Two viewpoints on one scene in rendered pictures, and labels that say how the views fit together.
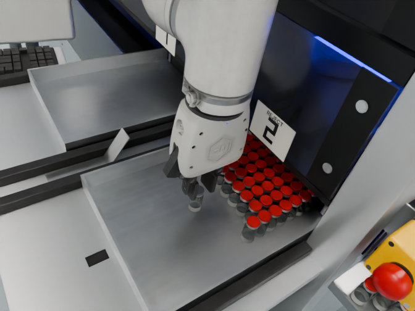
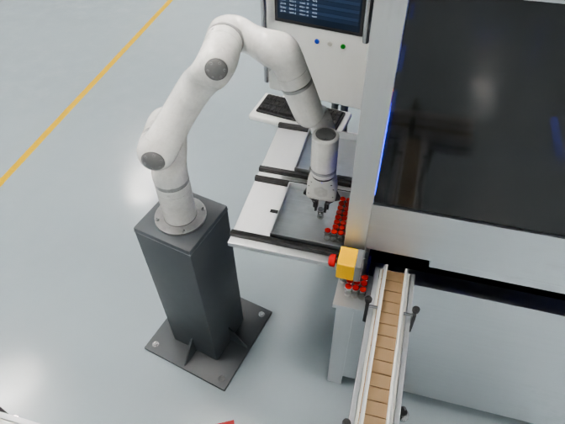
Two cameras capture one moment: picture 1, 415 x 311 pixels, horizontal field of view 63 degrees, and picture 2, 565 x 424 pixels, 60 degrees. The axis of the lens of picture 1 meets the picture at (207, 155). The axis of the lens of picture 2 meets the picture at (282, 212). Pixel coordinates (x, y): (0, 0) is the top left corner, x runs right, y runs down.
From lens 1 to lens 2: 1.31 m
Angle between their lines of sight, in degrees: 39
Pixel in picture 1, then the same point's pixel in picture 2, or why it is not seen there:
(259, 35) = (323, 158)
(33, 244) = (261, 196)
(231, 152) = (326, 196)
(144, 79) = not seen: hidden behind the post
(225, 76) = (314, 166)
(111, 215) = (289, 201)
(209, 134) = (314, 183)
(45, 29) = (348, 99)
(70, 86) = not seen: hidden behind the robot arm
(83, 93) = not seen: hidden behind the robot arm
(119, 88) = (345, 152)
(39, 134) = (293, 159)
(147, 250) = (289, 219)
